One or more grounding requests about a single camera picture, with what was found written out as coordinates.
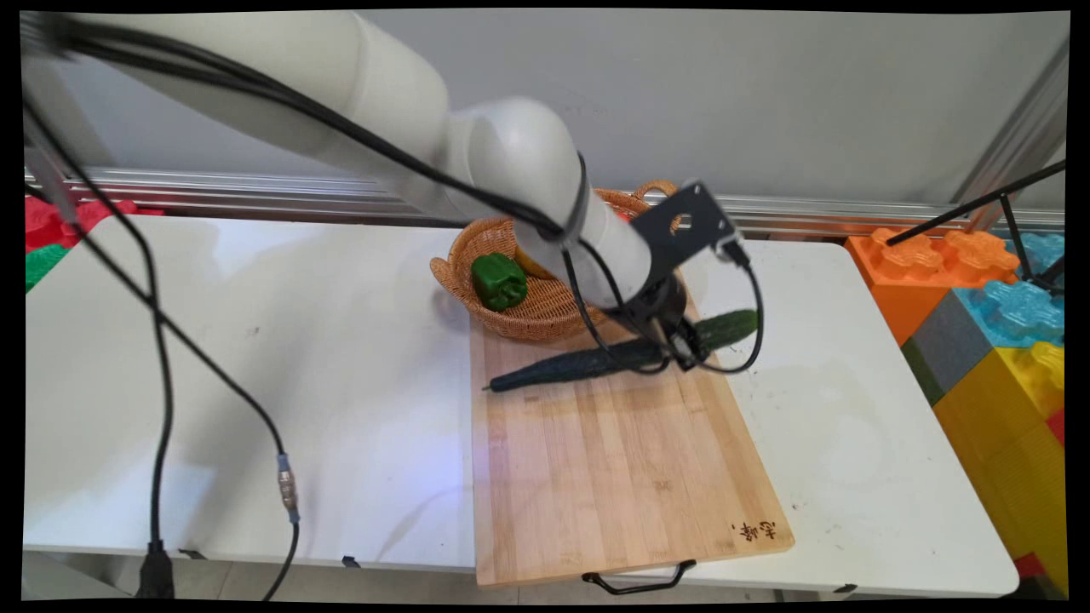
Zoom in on grey giant building block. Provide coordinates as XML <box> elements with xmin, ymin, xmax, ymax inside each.
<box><xmin>900</xmin><ymin>289</ymin><xmax>994</xmax><ymax>406</ymax></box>

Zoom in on black metal board handle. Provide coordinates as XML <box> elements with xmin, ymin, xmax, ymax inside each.
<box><xmin>582</xmin><ymin>559</ymin><xmax>698</xmax><ymax>595</ymax></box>

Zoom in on wooden cutting board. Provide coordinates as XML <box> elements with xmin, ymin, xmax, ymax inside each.
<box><xmin>468</xmin><ymin>272</ymin><xmax>796</xmax><ymax>589</ymax></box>

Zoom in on yellow orange toy vegetable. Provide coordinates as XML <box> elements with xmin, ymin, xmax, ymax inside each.
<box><xmin>514</xmin><ymin>246</ymin><xmax>560</xmax><ymax>281</ymax></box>

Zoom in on green foam block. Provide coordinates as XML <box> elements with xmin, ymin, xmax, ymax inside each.
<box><xmin>25</xmin><ymin>243</ymin><xmax>71</xmax><ymax>293</ymax></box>

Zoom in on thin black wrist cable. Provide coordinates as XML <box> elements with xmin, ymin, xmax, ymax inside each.
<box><xmin>560</xmin><ymin>243</ymin><xmax>765</xmax><ymax>376</ymax></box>

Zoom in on thick black cable with plug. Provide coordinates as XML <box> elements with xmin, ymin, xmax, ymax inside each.
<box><xmin>24</xmin><ymin>85</ymin><xmax>177</xmax><ymax>599</ymax></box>

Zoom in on orange giant building block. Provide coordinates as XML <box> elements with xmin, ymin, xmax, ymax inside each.
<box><xmin>846</xmin><ymin>226</ymin><xmax>1021</xmax><ymax>347</ymax></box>

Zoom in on black tripod stand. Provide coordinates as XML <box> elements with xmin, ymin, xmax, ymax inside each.
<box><xmin>886</xmin><ymin>159</ymin><xmax>1068</xmax><ymax>295</ymax></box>

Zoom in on yellow giant building block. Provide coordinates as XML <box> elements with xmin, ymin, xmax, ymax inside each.
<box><xmin>932</xmin><ymin>341</ymin><xmax>1070</xmax><ymax>594</ymax></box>

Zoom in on blue giant building block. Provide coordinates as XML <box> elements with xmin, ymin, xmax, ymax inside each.
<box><xmin>952</xmin><ymin>232</ymin><xmax>1066</xmax><ymax>351</ymax></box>

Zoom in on woven wicker basket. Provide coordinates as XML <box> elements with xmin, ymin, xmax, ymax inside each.
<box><xmin>429</xmin><ymin>179</ymin><xmax>683</xmax><ymax>344</ymax></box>

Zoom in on long dark green cucumber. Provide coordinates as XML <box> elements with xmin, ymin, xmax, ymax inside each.
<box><xmin>483</xmin><ymin>309</ymin><xmax>760</xmax><ymax>394</ymax></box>

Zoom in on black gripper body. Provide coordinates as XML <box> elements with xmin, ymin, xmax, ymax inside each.
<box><xmin>608</xmin><ymin>272</ymin><xmax>689</xmax><ymax>343</ymax></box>

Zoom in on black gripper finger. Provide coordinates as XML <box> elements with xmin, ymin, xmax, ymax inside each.
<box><xmin>680</xmin><ymin>318</ymin><xmax>711</xmax><ymax>369</ymax></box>
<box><xmin>664</xmin><ymin>330</ymin><xmax>696</xmax><ymax>372</ymax></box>

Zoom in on green bell pepper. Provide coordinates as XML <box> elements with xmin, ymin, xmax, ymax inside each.
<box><xmin>470</xmin><ymin>252</ymin><xmax>530</xmax><ymax>312</ymax></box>

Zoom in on black cable with metal connector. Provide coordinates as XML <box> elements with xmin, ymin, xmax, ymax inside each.
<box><xmin>24</xmin><ymin>183</ymin><xmax>301</xmax><ymax>602</ymax></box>

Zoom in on aluminium rail along wall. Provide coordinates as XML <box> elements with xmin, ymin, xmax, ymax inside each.
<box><xmin>26</xmin><ymin>166</ymin><xmax>1066</xmax><ymax>240</ymax></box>

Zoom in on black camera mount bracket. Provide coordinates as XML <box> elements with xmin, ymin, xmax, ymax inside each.
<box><xmin>630</xmin><ymin>180</ymin><xmax>738</xmax><ymax>283</ymax></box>

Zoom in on red foam block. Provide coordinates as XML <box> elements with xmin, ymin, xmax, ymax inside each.
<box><xmin>25</xmin><ymin>195</ymin><xmax>164</xmax><ymax>254</ymax></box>

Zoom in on aluminium frame post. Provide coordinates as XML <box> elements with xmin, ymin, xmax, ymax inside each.
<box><xmin>949</xmin><ymin>41</ymin><xmax>1070</xmax><ymax>231</ymax></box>

